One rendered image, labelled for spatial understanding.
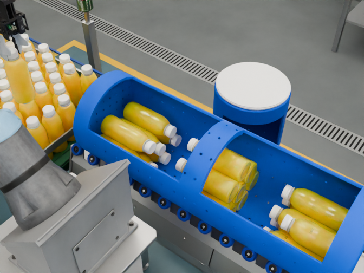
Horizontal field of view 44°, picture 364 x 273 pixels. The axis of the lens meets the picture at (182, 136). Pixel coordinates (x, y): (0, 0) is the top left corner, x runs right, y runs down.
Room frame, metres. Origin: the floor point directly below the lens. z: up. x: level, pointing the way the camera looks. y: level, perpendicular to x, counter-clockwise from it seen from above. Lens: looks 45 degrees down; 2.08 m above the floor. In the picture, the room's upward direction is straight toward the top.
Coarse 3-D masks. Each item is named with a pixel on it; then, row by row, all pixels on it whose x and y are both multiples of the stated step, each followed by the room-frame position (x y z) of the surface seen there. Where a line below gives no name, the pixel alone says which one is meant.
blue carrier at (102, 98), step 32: (96, 96) 1.03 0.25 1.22; (128, 96) 1.19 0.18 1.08; (160, 96) 1.13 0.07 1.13; (96, 128) 1.06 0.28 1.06; (192, 128) 1.06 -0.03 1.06; (224, 128) 0.88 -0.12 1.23; (192, 160) 0.79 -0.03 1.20; (256, 160) 0.92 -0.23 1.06; (288, 160) 0.86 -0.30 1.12; (160, 192) 0.80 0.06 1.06; (192, 192) 0.73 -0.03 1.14; (256, 192) 0.85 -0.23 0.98; (320, 192) 0.80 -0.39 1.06; (352, 192) 0.75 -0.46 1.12; (224, 224) 0.67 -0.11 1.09; (256, 224) 0.76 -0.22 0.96; (352, 224) 0.58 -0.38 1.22; (288, 256) 0.56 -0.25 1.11; (352, 256) 0.52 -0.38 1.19
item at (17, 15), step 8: (0, 0) 1.09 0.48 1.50; (8, 0) 1.09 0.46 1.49; (0, 8) 1.09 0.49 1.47; (8, 8) 1.10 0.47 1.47; (0, 16) 1.11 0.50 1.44; (8, 16) 1.08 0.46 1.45; (16, 16) 1.10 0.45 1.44; (24, 16) 1.12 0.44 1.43; (0, 24) 1.08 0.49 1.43; (8, 24) 1.09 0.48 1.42; (16, 24) 1.11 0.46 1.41; (0, 32) 1.10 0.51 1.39; (8, 32) 1.08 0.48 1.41; (16, 32) 1.10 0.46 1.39; (8, 40) 1.07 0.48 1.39
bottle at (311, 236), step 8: (296, 224) 0.64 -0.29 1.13; (304, 224) 0.63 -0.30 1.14; (312, 224) 0.63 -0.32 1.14; (288, 232) 0.64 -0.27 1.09; (296, 232) 0.62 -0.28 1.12; (304, 232) 0.61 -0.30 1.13; (312, 232) 0.61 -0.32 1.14; (320, 232) 0.61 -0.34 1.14; (328, 232) 0.61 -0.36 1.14; (296, 240) 0.61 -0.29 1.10; (304, 240) 0.60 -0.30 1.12; (312, 240) 0.60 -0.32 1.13; (320, 240) 0.59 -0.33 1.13; (328, 240) 0.59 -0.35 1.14; (312, 248) 0.59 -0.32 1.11; (320, 248) 0.58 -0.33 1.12; (328, 248) 0.57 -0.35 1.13; (320, 256) 0.57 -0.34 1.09
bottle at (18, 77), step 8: (8, 64) 1.11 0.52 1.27; (16, 64) 1.11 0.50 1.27; (24, 64) 1.13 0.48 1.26; (8, 72) 1.11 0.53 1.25; (16, 72) 1.10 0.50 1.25; (24, 72) 1.12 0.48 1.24; (8, 80) 1.11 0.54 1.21; (16, 80) 1.10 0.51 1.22; (24, 80) 1.11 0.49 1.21; (16, 88) 1.10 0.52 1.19; (24, 88) 1.11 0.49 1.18; (32, 88) 1.14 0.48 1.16; (16, 96) 1.11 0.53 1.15; (24, 96) 1.10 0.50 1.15; (32, 96) 1.12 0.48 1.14
